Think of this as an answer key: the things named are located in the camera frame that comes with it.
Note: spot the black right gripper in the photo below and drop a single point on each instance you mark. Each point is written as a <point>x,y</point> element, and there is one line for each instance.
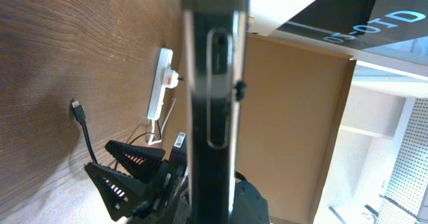
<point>124,196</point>

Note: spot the white power strip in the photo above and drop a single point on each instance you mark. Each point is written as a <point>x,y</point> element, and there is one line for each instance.
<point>158,88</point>

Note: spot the black smartphone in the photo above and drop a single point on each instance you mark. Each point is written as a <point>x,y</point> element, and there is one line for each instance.
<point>215,37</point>

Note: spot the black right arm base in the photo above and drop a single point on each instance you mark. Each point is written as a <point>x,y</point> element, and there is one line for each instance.
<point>249,207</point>

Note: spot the white usb charger adapter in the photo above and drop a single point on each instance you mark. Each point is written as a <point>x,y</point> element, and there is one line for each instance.
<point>171,78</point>

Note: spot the dark glass door panel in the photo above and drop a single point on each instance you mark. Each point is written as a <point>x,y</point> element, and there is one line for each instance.
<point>395,29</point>

